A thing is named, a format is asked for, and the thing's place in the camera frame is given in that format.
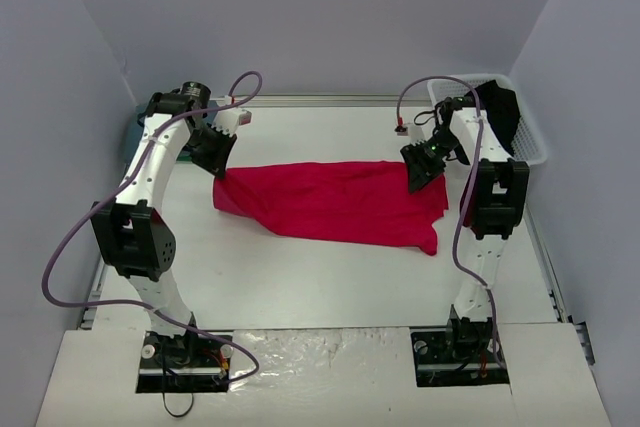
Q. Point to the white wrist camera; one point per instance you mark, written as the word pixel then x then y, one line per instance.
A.
pixel 413 132
pixel 228 121

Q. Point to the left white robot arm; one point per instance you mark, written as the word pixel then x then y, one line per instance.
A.
pixel 131 233

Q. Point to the red t shirt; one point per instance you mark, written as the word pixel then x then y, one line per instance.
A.
pixel 363 202

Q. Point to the black t shirt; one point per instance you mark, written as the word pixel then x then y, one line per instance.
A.
pixel 503 114

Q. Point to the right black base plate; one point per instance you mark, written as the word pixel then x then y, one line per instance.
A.
pixel 439 363

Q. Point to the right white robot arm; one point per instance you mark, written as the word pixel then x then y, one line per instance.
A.
pixel 492 204

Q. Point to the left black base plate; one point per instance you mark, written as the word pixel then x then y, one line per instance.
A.
pixel 186 364

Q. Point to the aluminium table frame rail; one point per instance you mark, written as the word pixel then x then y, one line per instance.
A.
pixel 328 100

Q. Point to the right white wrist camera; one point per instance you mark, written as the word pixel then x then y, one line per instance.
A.
pixel 413 132

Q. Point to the green folded t shirt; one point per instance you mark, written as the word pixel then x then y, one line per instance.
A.
pixel 184 156

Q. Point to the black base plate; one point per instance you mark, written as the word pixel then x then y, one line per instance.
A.
pixel 186 364
pixel 439 363

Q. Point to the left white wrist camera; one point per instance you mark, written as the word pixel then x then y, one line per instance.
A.
pixel 228 121

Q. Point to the grey folded t shirt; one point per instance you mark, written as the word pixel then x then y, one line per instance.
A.
pixel 136 127

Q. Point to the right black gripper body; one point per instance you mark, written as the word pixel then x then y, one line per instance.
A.
pixel 423 158

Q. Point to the white perforated plastic basket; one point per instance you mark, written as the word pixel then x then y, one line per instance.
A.
pixel 528 143

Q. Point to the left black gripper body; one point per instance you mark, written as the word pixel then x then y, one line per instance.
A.
pixel 215 142

